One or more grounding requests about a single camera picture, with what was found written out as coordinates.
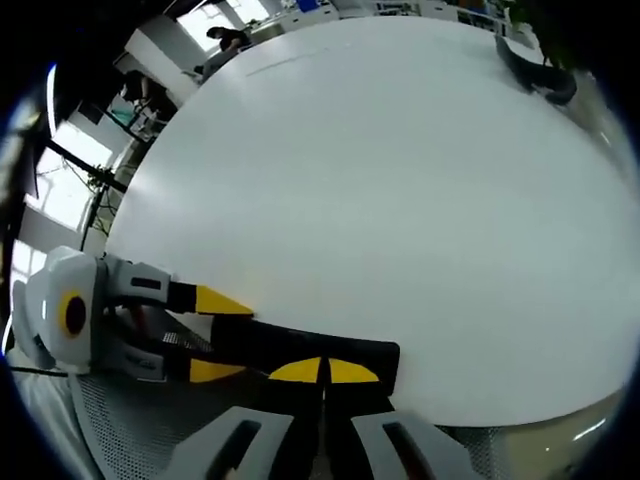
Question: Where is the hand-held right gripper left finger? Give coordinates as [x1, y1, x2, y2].
[172, 355, 325, 480]

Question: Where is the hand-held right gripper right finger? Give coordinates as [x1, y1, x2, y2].
[324, 357, 477, 480]

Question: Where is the black remote control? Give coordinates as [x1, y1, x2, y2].
[209, 315, 402, 394]

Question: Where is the dark plant holder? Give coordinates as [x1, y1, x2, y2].
[493, 33, 579, 106]

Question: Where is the black cable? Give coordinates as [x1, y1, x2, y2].
[8, 365, 69, 376]

